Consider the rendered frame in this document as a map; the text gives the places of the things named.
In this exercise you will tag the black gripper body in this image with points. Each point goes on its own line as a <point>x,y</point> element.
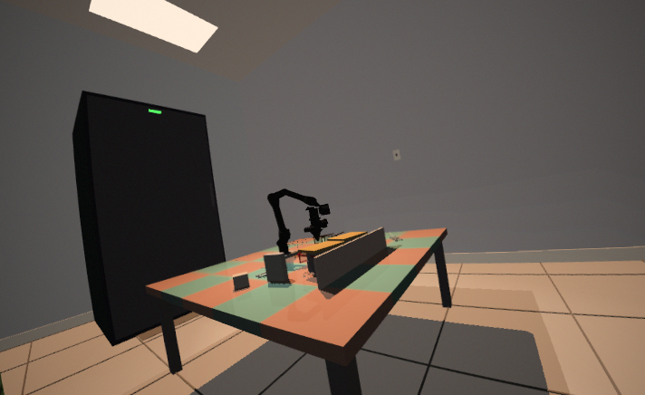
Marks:
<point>312,227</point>

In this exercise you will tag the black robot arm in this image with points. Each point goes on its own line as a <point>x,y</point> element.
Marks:
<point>284,234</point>

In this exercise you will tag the grey flat rectangular panel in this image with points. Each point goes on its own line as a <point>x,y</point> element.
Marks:
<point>337,262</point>

